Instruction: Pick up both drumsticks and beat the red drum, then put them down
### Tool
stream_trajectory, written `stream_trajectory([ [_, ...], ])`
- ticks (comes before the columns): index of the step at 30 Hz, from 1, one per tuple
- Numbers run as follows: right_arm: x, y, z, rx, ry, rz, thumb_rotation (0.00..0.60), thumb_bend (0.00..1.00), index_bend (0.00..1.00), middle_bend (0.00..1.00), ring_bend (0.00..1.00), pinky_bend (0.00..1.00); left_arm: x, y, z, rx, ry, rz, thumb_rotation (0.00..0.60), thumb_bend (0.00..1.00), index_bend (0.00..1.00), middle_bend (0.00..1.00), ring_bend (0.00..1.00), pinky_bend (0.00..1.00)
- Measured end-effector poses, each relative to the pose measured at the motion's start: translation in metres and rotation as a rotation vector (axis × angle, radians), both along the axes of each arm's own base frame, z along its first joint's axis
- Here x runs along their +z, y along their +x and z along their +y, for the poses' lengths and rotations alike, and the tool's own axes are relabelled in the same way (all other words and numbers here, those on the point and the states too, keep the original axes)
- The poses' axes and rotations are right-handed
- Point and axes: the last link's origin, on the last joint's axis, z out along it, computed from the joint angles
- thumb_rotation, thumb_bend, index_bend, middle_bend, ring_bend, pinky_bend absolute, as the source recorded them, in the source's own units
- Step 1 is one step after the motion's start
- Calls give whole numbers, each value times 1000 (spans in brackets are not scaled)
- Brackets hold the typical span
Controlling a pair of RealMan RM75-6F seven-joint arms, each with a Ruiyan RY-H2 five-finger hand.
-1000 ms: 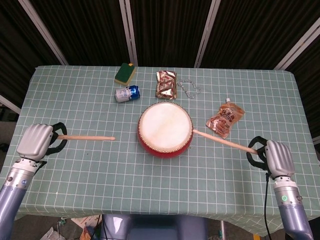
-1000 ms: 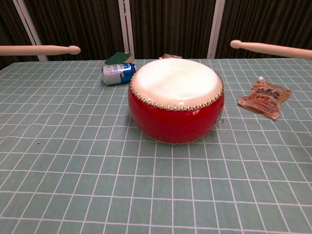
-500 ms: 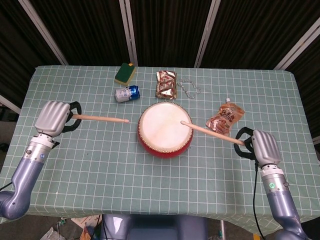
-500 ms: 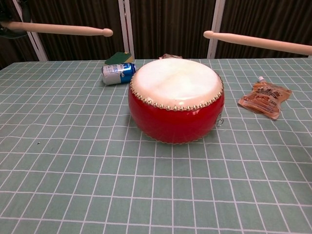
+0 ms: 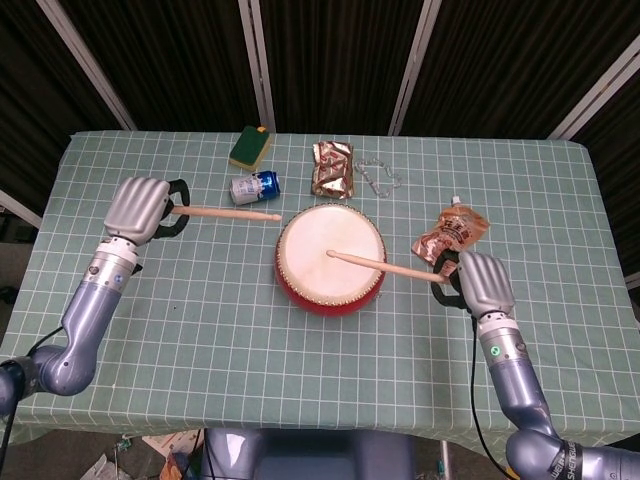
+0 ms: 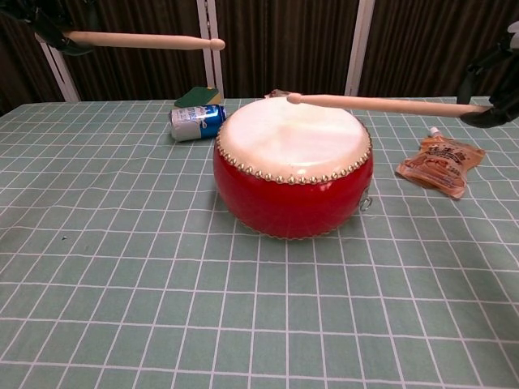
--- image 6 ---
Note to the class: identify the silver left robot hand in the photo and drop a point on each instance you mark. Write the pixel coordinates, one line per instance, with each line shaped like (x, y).
(44, 28)

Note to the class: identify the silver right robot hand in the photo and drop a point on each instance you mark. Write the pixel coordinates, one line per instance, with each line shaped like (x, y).
(504, 81)

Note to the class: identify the wooden drumstick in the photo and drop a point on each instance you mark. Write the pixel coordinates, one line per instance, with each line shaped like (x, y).
(385, 103)
(142, 40)

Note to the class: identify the red drum with white skin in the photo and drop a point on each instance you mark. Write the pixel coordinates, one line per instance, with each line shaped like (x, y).
(292, 202)

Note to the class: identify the orange spouted sauce pouch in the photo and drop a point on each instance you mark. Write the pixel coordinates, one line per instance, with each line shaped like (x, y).
(440, 166)

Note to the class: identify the green and yellow sponge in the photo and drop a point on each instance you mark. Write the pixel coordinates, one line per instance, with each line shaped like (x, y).
(196, 97)

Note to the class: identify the blue and silver drink can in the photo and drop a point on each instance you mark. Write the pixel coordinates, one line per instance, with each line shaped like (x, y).
(194, 121)

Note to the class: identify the gold and red foil packet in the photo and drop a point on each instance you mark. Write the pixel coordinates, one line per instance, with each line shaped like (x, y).
(277, 94)

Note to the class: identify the green checked tablecloth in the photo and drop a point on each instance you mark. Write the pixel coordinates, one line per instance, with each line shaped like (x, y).
(81, 324)

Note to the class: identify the white partition frame post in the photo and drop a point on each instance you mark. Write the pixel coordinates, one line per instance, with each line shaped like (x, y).
(211, 69)
(61, 77)
(359, 48)

